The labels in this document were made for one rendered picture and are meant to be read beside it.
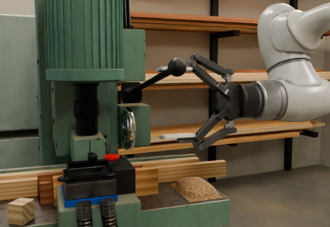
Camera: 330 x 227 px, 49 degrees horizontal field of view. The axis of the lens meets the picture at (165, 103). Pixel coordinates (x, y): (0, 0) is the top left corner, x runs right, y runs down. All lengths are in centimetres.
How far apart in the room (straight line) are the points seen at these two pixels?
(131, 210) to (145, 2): 286
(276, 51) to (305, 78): 9
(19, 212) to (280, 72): 62
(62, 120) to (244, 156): 322
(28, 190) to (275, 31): 67
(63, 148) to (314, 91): 62
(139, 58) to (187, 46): 249
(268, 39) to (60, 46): 47
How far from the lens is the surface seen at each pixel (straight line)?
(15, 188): 89
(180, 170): 94
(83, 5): 78
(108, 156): 71
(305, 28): 86
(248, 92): 78
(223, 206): 84
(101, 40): 78
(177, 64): 65
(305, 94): 84
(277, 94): 80
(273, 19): 90
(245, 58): 388
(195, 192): 83
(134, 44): 105
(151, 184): 85
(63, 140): 96
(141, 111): 105
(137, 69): 106
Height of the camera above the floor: 120
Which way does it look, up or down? 6 degrees down
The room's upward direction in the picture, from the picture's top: straight up
